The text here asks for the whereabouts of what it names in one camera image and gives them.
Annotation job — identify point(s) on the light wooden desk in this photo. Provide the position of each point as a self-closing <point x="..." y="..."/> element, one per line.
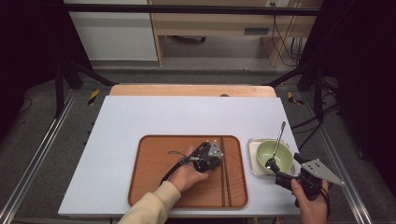
<point x="218" y="25"/>

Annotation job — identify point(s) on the green bowl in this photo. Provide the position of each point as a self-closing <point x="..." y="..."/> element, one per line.
<point x="285" y="154"/>

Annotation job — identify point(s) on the person's right hand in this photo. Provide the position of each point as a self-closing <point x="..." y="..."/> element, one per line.
<point x="313" y="208"/>

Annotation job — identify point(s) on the yellow black tape strip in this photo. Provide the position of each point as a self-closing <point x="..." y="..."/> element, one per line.
<point x="93" y="97"/>
<point x="292" y="99"/>

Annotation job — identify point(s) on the brown wooden tray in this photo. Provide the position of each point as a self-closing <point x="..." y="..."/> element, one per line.
<point x="155" y="186"/>

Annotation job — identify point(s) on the person's left hand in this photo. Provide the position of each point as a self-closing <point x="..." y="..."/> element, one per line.
<point x="185" y="177"/>

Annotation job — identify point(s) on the white square plate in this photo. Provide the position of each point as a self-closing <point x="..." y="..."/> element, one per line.
<point x="252" y="161"/>

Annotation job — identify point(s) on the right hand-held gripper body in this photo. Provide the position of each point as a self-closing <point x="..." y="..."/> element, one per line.
<point x="317" y="171"/>

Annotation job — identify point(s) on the white cabinet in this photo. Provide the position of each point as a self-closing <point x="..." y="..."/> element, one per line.
<point x="115" y="37"/>

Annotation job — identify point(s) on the black metal stand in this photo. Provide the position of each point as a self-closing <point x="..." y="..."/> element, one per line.
<point x="317" y="93"/>
<point x="59" y="87"/>

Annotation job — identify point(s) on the light wooden board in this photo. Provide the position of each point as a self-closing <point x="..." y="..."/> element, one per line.
<point x="186" y="90"/>

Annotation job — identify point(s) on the black curtain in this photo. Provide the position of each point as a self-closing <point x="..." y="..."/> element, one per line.
<point x="28" y="46"/>
<point x="364" y="62"/>

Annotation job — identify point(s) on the metal spoon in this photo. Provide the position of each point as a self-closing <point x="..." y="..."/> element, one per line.
<point x="280" y="133"/>

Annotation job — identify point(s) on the aluminium floor rail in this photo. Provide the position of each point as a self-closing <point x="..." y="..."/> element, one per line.
<point x="351" y="199"/>
<point x="37" y="155"/>

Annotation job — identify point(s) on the black horizontal bar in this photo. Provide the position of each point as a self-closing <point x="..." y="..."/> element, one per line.
<point x="186" y="9"/>

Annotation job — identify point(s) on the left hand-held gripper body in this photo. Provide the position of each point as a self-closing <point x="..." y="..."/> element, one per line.
<point x="207" y="158"/>

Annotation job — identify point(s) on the grey label plate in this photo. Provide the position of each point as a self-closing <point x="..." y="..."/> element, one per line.
<point x="256" y="31"/>

